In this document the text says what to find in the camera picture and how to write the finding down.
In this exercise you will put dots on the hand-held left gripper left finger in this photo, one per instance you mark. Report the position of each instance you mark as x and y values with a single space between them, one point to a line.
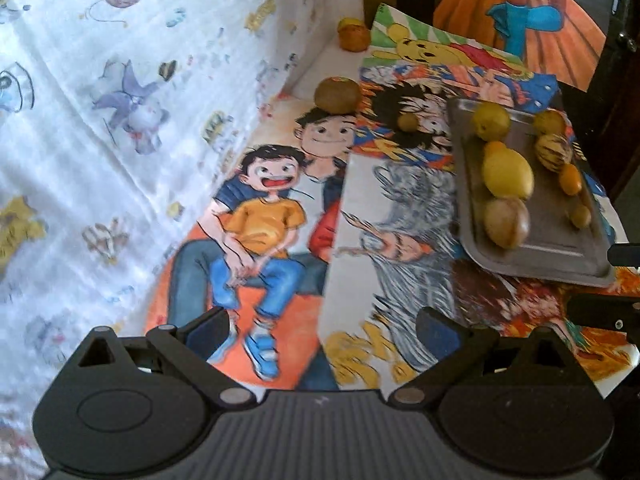
207 332

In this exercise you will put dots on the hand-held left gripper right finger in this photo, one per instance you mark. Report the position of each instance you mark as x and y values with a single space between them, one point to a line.
436 331

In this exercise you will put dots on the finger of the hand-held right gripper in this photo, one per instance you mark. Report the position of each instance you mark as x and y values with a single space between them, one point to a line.
625 254
605 312

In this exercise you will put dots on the small orange kumquat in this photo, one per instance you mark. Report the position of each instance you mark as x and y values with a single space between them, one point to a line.
580 215

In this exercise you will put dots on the metal tray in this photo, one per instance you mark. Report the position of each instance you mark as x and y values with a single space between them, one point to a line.
545 240

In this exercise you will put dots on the medium orange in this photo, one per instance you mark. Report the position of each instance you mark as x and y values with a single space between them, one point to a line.
570 179

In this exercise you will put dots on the round brown fruit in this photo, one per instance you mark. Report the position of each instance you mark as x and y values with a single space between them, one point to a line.
506 221

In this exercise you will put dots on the striped yellow melon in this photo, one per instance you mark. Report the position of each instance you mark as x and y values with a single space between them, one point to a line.
553 151

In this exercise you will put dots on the large yellow lemon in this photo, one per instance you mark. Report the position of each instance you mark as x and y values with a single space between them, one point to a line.
508 171

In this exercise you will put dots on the large orange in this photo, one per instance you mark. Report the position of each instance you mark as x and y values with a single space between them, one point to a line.
494 146

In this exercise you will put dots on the grey-haired figure poster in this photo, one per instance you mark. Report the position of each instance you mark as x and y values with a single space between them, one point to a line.
410 280

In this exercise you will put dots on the cartoon boy poster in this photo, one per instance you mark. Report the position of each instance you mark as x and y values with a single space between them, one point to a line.
280 260

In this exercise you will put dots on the dark wooden furniture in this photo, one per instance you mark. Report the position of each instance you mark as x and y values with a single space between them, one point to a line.
622 125

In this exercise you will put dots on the small yellow-green fruit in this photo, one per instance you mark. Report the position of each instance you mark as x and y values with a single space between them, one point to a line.
549 122

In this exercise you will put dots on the yellow-green guava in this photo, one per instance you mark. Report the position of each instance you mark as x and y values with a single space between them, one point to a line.
492 120

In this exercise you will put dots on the white printed cloth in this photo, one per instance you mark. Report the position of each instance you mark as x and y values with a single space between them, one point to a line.
100 160

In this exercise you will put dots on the small olive-brown fruit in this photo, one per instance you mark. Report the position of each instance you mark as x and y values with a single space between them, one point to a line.
407 121

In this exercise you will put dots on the black-haired character comic poster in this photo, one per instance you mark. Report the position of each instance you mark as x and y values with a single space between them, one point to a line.
425 95

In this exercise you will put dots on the orange dress poster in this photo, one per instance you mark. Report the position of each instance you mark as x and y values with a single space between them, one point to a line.
550 20

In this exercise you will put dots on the brown kiwi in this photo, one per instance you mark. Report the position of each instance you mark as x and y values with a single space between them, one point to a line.
337 94

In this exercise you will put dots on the yellow bear poster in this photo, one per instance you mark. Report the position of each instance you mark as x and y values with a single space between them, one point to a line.
425 47

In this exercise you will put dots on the brown wrinkled fruit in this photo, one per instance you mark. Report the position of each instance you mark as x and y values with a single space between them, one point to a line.
355 38

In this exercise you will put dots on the small yellow fruit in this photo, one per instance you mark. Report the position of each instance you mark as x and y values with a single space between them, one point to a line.
348 23

